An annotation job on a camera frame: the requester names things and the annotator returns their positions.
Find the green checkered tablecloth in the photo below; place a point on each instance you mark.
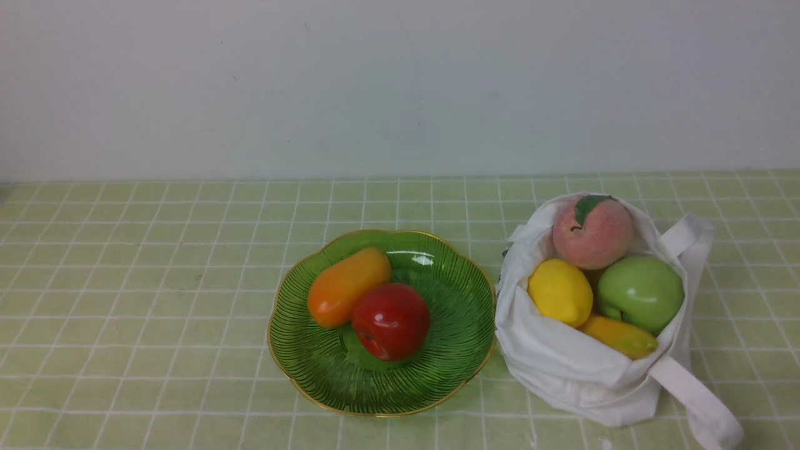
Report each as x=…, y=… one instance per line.
x=134, y=314

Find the red apple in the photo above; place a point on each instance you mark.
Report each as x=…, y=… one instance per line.
x=392, y=322

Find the yellow banana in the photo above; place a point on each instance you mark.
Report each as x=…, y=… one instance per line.
x=627, y=339

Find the green apple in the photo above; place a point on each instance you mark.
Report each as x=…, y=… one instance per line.
x=640, y=290

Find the pink peach with leaf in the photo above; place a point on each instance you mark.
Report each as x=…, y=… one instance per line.
x=592, y=232

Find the green glass plate gold rim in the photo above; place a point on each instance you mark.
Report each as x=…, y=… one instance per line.
x=334, y=371

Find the white cloth bag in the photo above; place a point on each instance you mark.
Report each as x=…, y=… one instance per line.
x=576, y=373

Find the orange mango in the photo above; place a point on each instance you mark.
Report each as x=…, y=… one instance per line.
x=336, y=291

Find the yellow lemon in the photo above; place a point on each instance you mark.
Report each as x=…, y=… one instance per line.
x=561, y=292

